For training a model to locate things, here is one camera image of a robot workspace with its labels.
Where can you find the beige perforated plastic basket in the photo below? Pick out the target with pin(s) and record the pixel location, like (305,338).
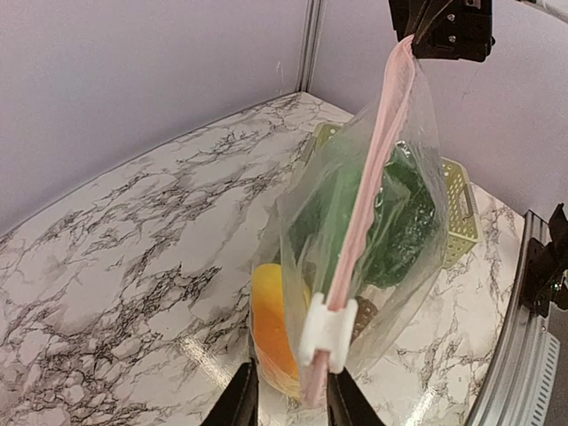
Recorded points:
(464,230)

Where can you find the brown bread bun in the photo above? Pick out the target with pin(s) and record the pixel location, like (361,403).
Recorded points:
(365,314)

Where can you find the green white bok choy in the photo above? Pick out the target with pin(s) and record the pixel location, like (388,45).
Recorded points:
(337,191)

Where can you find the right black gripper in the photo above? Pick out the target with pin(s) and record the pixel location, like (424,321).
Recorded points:
(450,30)

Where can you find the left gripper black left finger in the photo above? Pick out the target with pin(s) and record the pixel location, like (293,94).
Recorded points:
(238,403)

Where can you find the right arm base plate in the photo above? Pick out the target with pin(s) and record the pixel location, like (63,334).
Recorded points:
(543,281)

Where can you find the right aluminium frame post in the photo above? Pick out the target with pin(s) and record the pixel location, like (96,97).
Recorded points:
(313,21)

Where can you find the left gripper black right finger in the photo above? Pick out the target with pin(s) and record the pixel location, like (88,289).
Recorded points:
(346,404)

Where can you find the clear zip top bag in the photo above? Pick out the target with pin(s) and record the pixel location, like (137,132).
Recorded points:
(320,324)

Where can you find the front aluminium rail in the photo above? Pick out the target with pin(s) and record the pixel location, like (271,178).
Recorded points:
(519,382)

